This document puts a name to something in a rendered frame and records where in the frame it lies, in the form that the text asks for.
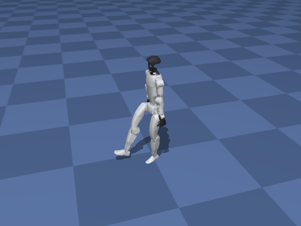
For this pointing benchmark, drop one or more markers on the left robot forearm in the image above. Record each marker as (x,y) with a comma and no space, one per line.
(161,109)

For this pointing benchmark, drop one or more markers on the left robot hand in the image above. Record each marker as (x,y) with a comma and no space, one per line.
(162,122)

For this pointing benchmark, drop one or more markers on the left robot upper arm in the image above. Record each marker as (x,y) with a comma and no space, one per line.
(159,83)

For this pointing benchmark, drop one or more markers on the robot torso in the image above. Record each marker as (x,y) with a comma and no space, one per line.
(152,106)

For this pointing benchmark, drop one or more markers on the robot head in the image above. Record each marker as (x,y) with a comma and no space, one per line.
(153,60)

